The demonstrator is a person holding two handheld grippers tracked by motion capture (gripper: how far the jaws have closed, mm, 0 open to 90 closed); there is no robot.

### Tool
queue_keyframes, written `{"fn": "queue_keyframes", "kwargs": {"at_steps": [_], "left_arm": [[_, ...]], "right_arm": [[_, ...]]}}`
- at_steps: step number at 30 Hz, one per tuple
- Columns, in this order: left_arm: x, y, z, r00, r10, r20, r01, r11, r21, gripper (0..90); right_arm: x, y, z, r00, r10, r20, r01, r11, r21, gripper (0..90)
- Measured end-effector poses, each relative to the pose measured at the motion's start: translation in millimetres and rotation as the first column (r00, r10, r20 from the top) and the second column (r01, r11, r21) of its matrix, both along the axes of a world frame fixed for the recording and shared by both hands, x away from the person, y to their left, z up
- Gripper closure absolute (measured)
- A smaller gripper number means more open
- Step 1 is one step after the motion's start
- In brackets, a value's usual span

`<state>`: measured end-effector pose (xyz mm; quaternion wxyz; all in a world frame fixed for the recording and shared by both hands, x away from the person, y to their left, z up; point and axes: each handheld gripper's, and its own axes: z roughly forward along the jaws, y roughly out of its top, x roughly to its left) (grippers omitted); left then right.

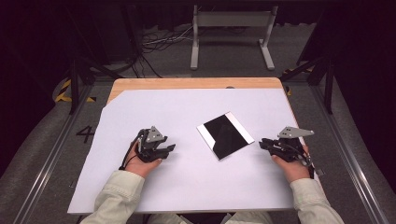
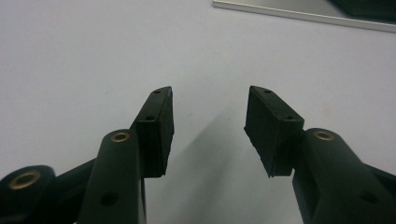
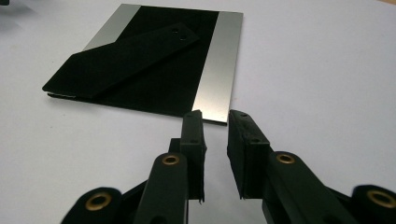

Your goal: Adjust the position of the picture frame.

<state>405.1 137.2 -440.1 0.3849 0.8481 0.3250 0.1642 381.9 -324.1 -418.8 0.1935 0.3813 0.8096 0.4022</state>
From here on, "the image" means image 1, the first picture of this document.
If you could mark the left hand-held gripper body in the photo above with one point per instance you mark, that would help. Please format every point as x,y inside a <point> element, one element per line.
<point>150,146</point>

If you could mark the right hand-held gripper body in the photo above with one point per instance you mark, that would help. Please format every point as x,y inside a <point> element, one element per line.
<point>288,146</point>

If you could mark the person's left hand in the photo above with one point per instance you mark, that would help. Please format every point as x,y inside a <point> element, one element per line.
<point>140,166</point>

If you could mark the person's right hand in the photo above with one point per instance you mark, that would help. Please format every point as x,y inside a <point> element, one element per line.
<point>292,171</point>

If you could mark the white paper sheet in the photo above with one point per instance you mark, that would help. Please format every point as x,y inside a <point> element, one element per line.
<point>193,180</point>

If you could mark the person's lap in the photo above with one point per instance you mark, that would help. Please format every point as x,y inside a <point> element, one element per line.
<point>249,218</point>

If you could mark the black metal stand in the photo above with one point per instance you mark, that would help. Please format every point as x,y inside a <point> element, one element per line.
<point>74,81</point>
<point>328,84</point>

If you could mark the yellow black hazard tape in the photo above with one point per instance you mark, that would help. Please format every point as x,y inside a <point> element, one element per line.
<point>62,93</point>

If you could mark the grey metal stand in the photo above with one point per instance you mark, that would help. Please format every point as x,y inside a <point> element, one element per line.
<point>232,19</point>

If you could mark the metal floor rail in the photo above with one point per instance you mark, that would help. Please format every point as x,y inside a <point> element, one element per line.
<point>351,161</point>
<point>46,168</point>

